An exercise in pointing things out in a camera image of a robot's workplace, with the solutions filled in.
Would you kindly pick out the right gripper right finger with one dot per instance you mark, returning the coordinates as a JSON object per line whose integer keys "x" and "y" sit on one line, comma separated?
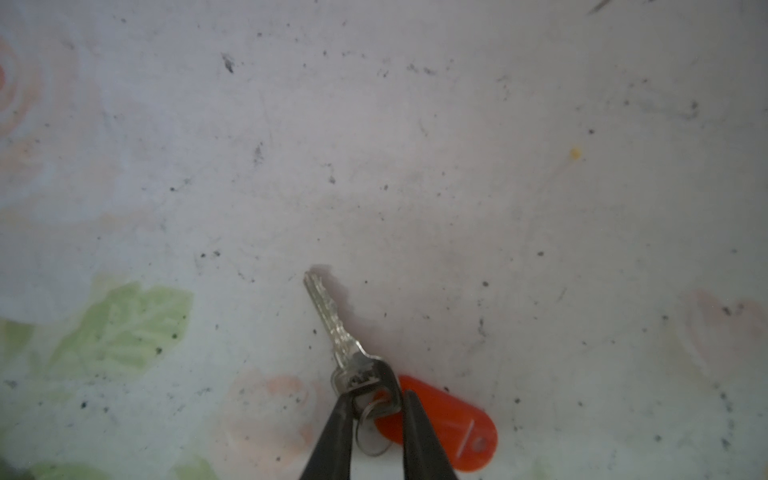
{"x": 423, "y": 456}

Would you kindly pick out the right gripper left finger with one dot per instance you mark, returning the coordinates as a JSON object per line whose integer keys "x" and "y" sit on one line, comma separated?
{"x": 331, "y": 456}

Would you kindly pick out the key with red tag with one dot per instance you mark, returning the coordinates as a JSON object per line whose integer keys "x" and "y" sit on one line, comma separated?
{"x": 467, "y": 434}

